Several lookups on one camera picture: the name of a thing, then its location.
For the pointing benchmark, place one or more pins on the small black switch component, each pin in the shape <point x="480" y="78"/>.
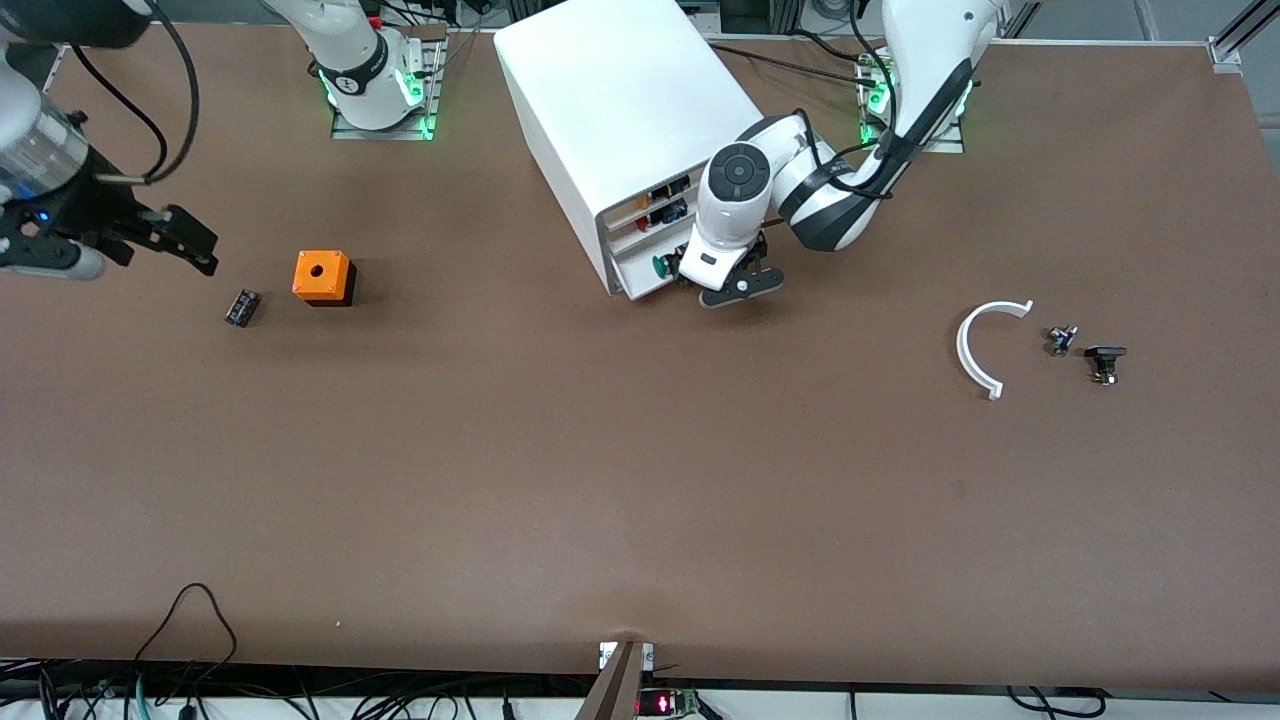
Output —
<point x="1105" y="360"/>

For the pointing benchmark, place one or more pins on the red head push button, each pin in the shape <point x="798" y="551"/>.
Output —
<point x="672" y="212"/>

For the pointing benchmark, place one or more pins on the large white drawer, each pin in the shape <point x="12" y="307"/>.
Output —
<point x="635" y="280"/>

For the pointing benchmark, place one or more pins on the white curved plastic piece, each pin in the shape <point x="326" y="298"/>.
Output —
<point x="962" y="345"/>

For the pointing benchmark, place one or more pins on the orange button enclosure box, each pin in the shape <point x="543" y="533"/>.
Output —
<point x="320" y="275"/>

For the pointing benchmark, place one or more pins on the aluminium frame profile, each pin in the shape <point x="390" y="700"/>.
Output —
<point x="1235" y="40"/>

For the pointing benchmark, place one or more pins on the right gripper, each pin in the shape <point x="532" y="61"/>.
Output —
<point x="88" y="206"/>

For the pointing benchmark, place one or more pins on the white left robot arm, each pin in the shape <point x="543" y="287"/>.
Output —
<point x="740" y="175"/>

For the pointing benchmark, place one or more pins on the small device with red light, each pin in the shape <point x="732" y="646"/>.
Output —
<point x="660" y="703"/>

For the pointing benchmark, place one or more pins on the orange head push button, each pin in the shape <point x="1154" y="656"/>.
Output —
<point x="670" y="190"/>

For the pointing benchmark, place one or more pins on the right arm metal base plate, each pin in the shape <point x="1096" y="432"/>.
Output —
<point x="432" y="90"/>

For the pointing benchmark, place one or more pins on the camera mounting post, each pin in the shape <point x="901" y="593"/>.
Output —
<point x="615" y="685"/>

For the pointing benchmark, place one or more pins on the green head push button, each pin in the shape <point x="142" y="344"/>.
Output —
<point x="660" y="265"/>

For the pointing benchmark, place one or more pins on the small silver metal component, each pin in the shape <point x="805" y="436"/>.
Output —
<point x="1062" y="340"/>

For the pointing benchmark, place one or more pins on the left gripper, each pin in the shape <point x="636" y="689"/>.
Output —
<point x="688" y="264"/>

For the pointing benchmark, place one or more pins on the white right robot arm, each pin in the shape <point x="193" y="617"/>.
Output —
<point x="345" y="40"/>

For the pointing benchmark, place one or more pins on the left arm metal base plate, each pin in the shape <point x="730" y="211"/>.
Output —
<point x="950" y="140"/>

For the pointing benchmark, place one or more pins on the white drawer cabinet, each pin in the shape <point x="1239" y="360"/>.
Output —
<point x="620" y="90"/>

